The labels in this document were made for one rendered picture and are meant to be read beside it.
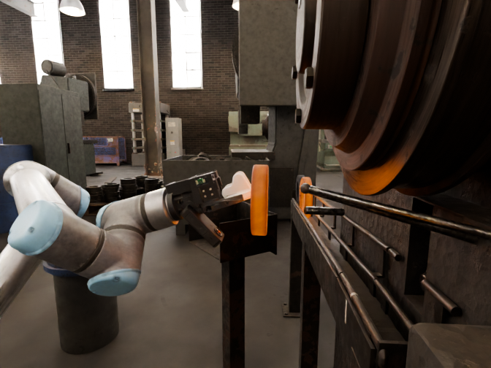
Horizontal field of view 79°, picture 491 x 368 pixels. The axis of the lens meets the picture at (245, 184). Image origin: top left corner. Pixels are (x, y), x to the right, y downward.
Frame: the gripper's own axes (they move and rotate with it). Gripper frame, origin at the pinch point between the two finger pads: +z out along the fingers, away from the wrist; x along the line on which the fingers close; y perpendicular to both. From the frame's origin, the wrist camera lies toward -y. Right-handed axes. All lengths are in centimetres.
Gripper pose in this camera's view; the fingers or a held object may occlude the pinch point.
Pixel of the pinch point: (259, 190)
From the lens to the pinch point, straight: 66.7
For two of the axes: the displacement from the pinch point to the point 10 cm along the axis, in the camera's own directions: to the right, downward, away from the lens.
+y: -2.8, -9.5, -1.4
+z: 9.6, -2.7, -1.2
